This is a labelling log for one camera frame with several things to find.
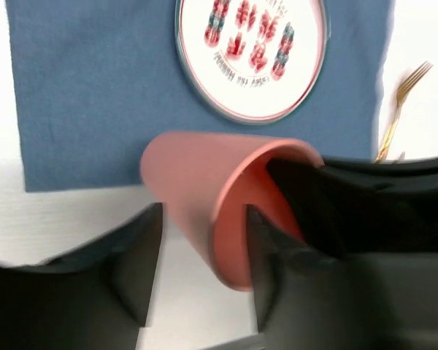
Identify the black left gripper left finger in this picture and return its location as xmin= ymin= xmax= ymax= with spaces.
xmin=0 ymin=203 xmax=164 ymax=350

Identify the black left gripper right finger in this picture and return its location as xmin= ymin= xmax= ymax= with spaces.
xmin=246 ymin=206 xmax=438 ymax=350

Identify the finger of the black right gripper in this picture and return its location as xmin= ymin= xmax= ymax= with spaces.
xmin=266 ymin=158 xmax=438 ymax=258

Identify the pink plastic cup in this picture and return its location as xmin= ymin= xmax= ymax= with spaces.
xmin=140 ymin=131 xmax=323 ymax=291

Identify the white plate with red characters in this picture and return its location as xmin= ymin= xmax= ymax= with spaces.
xmin=174 ymin=1 xmax=330 ymax=125

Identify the blue cloth napkin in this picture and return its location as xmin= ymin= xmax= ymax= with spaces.
xmin=6 ymin=1 xmax=391 ymax=192

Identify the gold fork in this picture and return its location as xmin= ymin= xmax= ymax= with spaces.
xmin=372 ymin=60 xmax=434 ymax=164

